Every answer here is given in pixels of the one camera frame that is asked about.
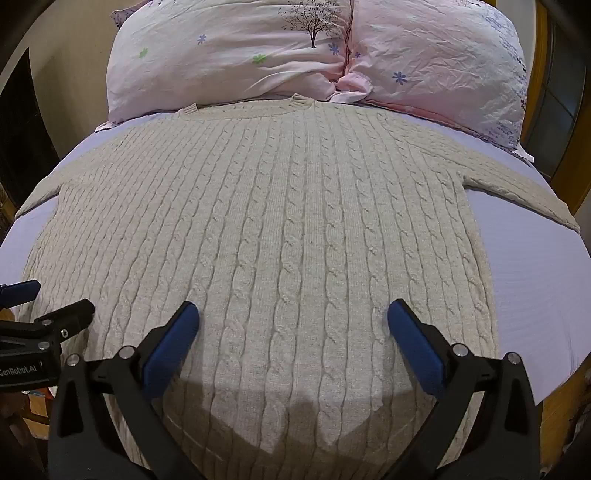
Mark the left pink floral pillow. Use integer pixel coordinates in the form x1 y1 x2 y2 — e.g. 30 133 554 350
95 0 535 162

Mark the cream cable-knit sweater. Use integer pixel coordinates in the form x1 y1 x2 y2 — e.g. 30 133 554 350
14 93 581 480

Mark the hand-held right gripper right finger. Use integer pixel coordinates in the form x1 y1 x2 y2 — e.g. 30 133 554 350
387 298 541 480

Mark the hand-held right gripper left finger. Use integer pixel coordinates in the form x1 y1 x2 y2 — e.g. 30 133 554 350
47 301 206 480

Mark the dark wooden door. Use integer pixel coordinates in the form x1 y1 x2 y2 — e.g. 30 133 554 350
0 48 61 217

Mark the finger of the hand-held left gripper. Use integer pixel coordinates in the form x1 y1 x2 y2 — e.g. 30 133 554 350
34 298 96 344
0 280 42 306

